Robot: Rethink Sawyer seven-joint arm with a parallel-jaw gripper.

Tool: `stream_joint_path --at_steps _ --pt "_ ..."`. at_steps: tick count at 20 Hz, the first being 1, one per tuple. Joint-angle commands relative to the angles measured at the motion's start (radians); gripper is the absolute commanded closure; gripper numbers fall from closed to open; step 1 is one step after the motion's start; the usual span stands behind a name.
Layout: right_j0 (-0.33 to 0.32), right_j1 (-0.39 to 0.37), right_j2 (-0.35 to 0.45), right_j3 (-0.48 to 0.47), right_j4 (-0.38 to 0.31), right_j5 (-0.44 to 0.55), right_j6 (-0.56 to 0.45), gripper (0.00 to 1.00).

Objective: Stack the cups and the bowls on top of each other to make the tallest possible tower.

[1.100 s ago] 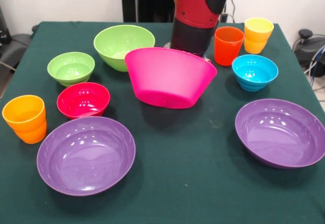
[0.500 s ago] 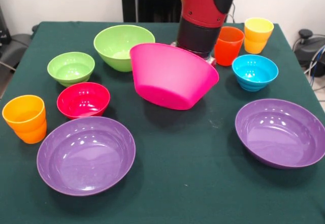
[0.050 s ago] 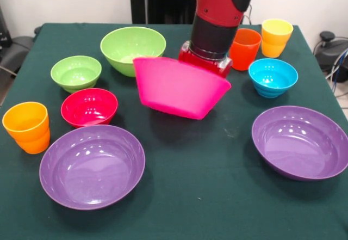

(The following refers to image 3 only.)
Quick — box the purple bowl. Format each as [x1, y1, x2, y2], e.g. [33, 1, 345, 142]
[251, 105, 348, 182]
[39, 124, 146, 211]

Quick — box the large green bowl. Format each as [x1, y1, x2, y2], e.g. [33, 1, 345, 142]
[100, 26, 167, 78]

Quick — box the large pink bowl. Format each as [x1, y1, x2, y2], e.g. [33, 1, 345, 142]
[132, 57, 233, 121]

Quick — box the blue bowl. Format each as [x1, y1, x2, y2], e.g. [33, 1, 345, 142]
[247, 58, 299, 99]

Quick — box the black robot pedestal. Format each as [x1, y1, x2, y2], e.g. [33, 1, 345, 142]
[124, 0, 198, 25]

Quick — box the small red bowl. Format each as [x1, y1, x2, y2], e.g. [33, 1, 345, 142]
[60, 88, 119, 129]

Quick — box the red cup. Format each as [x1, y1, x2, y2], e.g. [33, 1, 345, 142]
[229, 28, 263, 72]

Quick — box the dark green tablecloth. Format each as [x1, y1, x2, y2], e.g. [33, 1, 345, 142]
[0, 22, 348, 240]

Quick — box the small green bowl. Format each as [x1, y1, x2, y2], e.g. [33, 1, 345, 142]
[50, 55, 103, 94]

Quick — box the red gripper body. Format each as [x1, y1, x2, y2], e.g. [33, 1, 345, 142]
[178, 40, 234, 79]

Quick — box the black floor stand base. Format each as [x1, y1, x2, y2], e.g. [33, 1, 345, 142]
[313, 30, 348, 71]
[0, 35, 35, 73]

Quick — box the blue and white cable bundle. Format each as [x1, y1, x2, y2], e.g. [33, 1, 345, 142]
[325, 48, 348, 84]

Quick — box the yellow cup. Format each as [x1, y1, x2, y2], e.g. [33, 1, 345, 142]
[261, 18, 294, 59]

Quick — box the orange cup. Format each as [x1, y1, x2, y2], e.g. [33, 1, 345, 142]
[2, 101, 51, 155]

